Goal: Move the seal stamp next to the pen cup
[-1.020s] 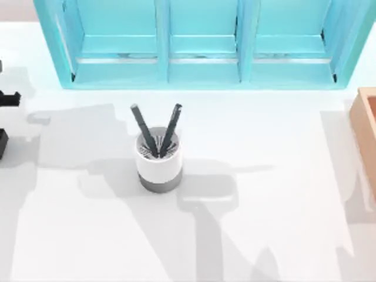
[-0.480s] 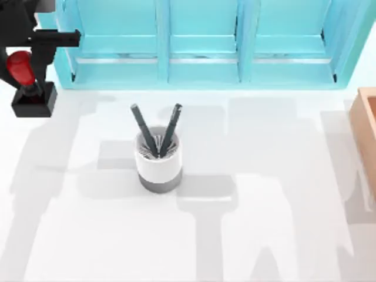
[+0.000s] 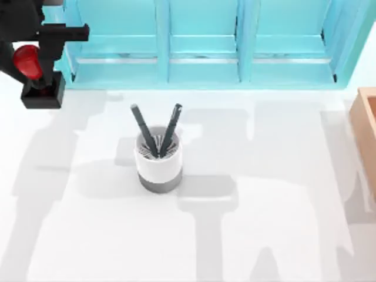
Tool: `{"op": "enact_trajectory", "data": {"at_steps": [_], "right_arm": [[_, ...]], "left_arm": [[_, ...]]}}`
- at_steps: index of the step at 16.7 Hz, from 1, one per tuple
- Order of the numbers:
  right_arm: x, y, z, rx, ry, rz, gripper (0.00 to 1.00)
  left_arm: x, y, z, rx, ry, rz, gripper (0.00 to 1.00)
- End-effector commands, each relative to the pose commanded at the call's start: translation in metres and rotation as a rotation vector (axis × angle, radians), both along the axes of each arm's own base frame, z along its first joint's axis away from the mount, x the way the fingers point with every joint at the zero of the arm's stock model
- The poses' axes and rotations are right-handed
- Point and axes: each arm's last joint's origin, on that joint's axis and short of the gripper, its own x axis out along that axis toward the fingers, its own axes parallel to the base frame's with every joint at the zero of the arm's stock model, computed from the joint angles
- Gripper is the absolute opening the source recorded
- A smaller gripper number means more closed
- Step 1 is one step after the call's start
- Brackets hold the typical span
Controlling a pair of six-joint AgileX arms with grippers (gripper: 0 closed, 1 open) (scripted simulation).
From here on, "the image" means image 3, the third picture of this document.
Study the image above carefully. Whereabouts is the salmon-coloured shallow box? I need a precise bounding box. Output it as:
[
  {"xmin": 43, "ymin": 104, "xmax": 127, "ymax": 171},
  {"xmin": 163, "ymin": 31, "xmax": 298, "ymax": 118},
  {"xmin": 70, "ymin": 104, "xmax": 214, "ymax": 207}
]
[{"xmin": 348, "ymin": 87, "xmax": 376, "ymax": 213}]

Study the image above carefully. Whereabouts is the dark grey pen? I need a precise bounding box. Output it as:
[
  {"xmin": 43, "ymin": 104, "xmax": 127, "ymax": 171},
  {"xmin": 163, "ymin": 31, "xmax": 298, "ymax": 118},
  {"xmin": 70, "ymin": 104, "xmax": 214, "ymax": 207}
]
[
  {"xmin": 157, "ymin": 103, "xmax": 183, "ymax": 158},
  {"xmin": 130, "ymin": 103, "xmax": 159, "ymax": 158}
]

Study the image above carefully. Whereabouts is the light blue rack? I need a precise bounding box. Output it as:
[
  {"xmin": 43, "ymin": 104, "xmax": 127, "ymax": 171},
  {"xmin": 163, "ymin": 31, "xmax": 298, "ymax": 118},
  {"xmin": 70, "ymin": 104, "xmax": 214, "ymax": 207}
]
[{"xmin": 41, "ymin": 0, "xmax": 376, "ymax": 90}]

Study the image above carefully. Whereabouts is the white and grey pen holder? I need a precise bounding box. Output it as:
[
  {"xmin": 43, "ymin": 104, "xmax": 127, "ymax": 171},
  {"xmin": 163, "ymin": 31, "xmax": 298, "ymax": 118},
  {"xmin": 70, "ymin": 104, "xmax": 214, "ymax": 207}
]
[{"xmin": 135, "ymin": 125, "xmax": 183, "ymax": 195}]

